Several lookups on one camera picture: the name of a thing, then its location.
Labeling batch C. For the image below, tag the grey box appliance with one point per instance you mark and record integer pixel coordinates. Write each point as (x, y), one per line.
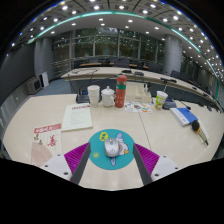
(34, 85)

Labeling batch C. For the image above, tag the white leaning board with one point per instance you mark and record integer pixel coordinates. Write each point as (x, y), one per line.
(45, 79)

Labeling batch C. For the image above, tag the white printed paper sheet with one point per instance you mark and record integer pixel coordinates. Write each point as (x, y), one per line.
(77, 116)

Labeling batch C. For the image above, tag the white lidded ceramic mug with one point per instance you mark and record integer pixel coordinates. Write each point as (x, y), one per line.
(107, 97)

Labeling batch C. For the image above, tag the long curved conference desk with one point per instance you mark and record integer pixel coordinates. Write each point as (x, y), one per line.
(106, 72)

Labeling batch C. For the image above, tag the white booklet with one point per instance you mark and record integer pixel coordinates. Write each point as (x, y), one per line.
(204, 129)

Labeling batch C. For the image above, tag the ceiling lights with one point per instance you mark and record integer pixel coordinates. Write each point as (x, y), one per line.
(120, 10)

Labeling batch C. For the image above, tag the black desk microphone console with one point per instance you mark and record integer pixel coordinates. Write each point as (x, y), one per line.
(81, 96)
(170, 104)

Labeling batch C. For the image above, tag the colourful sticker sheet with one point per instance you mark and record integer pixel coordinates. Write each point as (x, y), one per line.
(138, 107)

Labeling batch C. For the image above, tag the blue and white book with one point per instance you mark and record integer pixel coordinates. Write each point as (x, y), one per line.
(183, 116)

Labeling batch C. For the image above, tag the round teal cartoon mouse pad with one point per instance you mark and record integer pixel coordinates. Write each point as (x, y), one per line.
(100, 148)

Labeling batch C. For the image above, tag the red bottle with green band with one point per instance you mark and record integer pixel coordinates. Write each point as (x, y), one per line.
(120, 93)

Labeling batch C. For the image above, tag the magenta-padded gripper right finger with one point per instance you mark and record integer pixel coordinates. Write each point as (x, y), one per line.
(148, 158)

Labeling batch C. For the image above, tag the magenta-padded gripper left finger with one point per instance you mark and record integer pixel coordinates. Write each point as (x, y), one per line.
(76, 156)

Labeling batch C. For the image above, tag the beige cardboard box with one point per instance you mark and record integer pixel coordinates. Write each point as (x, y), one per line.
(138, 96)

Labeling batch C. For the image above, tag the green printed drink cup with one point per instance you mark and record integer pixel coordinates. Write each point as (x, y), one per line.
(161, 100)

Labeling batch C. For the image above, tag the dark office chairs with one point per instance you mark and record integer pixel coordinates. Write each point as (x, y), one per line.
(121, 62)

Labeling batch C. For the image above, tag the silver computer mouse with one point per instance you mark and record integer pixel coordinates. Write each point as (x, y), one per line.
(111, 147)

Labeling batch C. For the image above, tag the red and white leaflet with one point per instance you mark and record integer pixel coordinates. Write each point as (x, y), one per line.
(46, 143)

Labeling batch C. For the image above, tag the stack of white paper cups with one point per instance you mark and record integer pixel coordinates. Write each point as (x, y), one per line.
(93, 96)

